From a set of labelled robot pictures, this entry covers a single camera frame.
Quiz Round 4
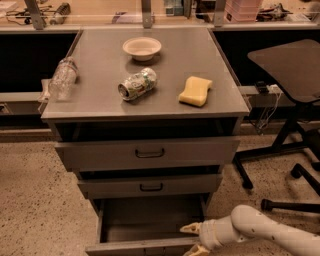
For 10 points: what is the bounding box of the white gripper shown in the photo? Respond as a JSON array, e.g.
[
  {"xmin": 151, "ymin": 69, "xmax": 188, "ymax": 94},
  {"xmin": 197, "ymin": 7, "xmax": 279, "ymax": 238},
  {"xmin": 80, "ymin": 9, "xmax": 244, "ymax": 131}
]
[{"xmin": 180, "ymin": 216, "xmax": 243, "ymax": 256}]

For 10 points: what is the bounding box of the grey bottom drawer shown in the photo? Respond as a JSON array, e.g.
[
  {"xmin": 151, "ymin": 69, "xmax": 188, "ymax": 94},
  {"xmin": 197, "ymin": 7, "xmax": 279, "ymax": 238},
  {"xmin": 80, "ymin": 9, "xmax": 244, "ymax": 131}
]
[{"xmin": 85, "ymin": 194, "xmax": 205, "ymax": 256}]

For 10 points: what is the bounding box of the grey drawer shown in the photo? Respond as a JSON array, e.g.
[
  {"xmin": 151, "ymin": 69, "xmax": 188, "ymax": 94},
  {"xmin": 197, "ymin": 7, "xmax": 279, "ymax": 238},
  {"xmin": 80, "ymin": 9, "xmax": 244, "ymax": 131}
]
[
  {"xmin": 55, "ymin": 137, "xmax": 239, "ymax": 171},
  {"xmin": 85, "ymin": 194, "xmax": 205, "ymax": 256},
  {"xmin": 78, "ymin": 174, "xmax": 222, "ymax": 199}
]

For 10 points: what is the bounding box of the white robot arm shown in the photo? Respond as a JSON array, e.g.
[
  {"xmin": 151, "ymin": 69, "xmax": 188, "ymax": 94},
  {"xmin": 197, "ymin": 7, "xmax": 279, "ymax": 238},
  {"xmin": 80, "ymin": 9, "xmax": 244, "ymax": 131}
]
[{"xmin": 180, "ymin": 205, "xmax": 320, "ymax": 256}]

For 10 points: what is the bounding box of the grey middle drawer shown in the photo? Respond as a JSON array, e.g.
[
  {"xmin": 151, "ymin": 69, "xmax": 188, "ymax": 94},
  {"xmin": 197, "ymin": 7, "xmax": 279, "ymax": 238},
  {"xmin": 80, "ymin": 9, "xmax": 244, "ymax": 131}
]
[{"xmin": 78, "ymin": 174, "xmax": 222, "ymax": 199}]

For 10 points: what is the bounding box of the grey top drawer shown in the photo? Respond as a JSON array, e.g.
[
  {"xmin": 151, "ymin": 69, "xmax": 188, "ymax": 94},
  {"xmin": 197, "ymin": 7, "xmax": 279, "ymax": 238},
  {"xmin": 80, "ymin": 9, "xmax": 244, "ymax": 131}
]
[{"xmin": 55, "ymin": 137, "xmax": 239, "ymax": 171}]

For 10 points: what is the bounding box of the grey metal drawer cabinet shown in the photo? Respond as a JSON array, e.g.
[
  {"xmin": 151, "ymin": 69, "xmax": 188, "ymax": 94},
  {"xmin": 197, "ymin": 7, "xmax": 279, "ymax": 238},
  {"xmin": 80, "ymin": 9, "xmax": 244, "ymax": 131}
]
[{"xmin": 41, "ymin": 27, "xmax": 251, "ymax": 214}]

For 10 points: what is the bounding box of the black chair base leg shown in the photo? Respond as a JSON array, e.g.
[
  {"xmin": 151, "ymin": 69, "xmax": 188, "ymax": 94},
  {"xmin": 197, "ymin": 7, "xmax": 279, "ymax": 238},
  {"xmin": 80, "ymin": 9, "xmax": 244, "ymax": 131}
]
[{"xmin": 260, "ymin": 163, "xmax": 320, "ymax": 214}]

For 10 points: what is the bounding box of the yellow sponge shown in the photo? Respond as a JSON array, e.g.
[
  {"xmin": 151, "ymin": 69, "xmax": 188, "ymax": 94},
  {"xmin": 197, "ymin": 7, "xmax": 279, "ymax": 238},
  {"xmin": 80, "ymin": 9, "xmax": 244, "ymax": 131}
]
[{"xmin": 178, "ymin": 76, "xmax": 213, "ymax": 107}]

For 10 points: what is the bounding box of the crushed soda can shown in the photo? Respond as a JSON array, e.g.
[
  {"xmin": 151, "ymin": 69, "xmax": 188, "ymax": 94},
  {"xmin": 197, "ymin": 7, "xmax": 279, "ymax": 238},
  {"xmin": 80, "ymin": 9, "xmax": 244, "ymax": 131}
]
[{"xmin": 118, "ymin": 68, "xmax": 157, "ymax": 101}]

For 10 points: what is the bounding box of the black office chair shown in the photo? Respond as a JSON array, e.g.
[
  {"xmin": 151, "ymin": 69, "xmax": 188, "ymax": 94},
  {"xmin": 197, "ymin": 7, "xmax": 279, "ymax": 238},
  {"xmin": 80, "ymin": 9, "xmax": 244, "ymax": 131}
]
[{"xmin": 233, "ymin": 39, "xmax": 320, "ymax": 189}]

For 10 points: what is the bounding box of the white paper bowl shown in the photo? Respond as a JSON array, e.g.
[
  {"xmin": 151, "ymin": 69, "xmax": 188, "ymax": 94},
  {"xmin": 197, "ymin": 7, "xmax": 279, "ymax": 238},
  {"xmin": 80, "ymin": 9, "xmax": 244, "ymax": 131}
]
[{"xmin": 122, "ymin": 37, "xmax": 162, "ymax": 61}]

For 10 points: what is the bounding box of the clear plastic water bottle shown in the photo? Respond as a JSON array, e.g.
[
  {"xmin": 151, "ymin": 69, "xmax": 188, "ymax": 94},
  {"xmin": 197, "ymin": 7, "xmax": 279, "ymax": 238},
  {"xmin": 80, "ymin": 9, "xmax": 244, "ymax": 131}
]
[{"xmin": 49, "ymin": 56, "xmax": 78, "ymax": 101}]

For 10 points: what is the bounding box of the pink plastic bin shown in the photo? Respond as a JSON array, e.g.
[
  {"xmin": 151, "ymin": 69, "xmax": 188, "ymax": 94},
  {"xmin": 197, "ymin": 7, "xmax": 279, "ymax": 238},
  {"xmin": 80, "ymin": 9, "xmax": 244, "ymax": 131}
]
[{"xmin": 224, "ymin": 0, "xmax": 263, "ymax": 23}]

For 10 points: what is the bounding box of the black handheld tool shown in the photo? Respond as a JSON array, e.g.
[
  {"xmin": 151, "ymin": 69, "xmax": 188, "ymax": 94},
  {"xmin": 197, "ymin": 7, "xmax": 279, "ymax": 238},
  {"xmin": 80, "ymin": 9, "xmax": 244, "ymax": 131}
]
[{"xmin": 50, "ymin": 2, "xmax": 71, "ymax": 25}]

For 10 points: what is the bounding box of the grey power strip with cables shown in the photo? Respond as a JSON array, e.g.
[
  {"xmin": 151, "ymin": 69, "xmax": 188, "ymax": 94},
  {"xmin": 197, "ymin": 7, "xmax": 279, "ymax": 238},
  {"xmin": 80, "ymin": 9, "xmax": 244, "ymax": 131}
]
[{"xmin": 238, "ymin": 83, "xmax": 284, "ymax": 131}]

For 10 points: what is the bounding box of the grey metal post right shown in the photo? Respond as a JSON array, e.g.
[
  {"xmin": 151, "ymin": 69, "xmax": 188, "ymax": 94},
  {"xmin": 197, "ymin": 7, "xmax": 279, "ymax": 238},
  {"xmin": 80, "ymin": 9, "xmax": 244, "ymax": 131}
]
[{"xmin": 213, "ymin": 0, "xmax": 226, "ymax": 27}]

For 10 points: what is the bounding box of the grey metal post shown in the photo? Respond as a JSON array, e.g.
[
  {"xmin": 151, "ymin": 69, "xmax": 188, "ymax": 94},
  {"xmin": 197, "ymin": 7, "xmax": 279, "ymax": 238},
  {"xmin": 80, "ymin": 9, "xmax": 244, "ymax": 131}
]
[
  {"xmin": 141, "ymin": 0, "xmax": 152, "ymax": 29},
  {"xmin": 24, "ymin": 0, "xmax": 46, "ymax": 30},
  {"xmin": 213, "ymin": 0, "xmax": 226, "ymax": 27}
]

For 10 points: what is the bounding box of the grey metal post middle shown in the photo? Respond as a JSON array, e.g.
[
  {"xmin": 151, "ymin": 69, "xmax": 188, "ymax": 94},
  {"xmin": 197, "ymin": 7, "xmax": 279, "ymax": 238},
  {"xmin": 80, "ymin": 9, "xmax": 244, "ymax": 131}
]
[{"xmin": 141, "ymin": 0, "xmax": 152, "ymax": 29}]

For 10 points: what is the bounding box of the grey metal post left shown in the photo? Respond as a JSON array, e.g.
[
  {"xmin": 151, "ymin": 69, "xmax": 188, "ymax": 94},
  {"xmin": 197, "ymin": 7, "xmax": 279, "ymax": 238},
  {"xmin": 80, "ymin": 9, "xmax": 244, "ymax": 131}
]
[{"xmin": 24, "ymin": 0, "xmax": 46, "ymax": 30}]

